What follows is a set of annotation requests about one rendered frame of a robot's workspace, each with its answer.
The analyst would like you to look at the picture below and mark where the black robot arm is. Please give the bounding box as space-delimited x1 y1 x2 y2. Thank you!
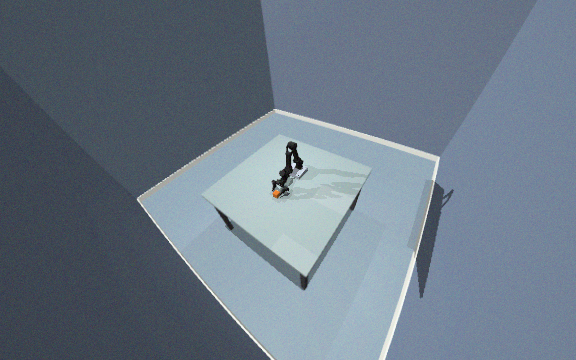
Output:
276 141 304 185

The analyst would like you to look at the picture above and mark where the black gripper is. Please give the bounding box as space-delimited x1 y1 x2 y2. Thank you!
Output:
271 178 289 195

